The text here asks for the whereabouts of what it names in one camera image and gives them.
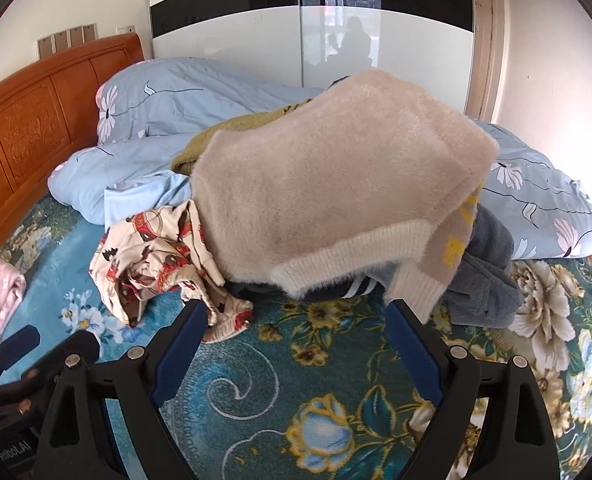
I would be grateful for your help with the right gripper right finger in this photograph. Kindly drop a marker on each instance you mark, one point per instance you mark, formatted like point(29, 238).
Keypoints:
point(516, 441)

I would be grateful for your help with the dark grey garment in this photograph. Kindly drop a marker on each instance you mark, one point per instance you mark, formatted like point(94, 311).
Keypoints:
point(482, 293)

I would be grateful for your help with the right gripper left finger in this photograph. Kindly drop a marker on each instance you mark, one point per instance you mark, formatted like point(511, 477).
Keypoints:
point(77, 441)

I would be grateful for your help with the light blue floral quilt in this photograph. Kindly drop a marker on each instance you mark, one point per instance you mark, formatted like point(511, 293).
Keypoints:
point(149, 111)

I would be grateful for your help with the light blue cloth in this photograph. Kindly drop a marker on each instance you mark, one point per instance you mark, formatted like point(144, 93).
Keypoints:
point(126, 198)

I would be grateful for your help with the wall switch panel row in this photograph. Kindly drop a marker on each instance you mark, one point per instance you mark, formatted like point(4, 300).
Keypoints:
point(66, 39)

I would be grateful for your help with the white black glossy wardrobe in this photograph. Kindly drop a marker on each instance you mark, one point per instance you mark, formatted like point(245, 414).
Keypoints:
point(312, 43)

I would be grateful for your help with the beige fuzzy sweater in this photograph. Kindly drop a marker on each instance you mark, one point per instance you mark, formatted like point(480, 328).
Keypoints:
point(372, 170)

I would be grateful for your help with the navy white striped garment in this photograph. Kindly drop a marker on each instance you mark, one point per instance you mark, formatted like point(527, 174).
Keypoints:
point(361, 283)

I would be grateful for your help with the cream cartoon print garment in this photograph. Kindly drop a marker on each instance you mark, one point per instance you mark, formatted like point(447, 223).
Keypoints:
point(161, 250)

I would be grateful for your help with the orange wooden headboard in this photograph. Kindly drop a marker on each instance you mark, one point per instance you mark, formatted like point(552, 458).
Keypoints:
point(47, 112)

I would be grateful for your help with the white wall socket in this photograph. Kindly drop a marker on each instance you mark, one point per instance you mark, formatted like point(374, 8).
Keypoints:
point(130, 29)

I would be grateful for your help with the wooden door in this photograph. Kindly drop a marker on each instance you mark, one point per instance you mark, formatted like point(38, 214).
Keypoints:
point(478, 103)

